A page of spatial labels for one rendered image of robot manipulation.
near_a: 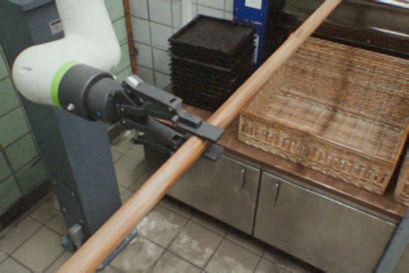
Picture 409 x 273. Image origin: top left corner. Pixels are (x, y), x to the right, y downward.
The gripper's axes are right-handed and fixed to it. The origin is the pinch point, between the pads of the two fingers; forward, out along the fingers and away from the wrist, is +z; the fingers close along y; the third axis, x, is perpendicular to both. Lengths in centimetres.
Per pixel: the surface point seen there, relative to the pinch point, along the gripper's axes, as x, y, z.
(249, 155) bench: -63, 61, -16
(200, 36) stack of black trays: -87, 32, -54
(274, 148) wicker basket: -68, 58, -9
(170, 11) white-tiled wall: -117, 40, -90
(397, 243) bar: -57, 68, 40
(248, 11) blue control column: -114, 29, -46
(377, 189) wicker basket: -68, 59, 29
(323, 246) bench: -63, 94, 19
